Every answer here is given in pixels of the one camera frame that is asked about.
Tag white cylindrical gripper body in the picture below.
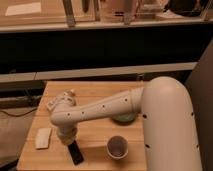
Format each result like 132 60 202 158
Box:
55 123 78 146

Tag black rectangular eraser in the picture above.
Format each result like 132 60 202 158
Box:
68 141 84 165

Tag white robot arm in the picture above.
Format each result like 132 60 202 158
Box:
46 76 203 171

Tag white folded cloth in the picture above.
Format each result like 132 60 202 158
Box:
35 128 52 149

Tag white paper cup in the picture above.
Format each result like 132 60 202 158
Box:
106 136 128 160

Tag green bowl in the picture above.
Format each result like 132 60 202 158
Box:
113 113 137 123

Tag white paper sheet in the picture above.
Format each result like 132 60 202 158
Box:
5 2 41 16

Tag black cable on floor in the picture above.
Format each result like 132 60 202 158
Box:
0 105 38 118

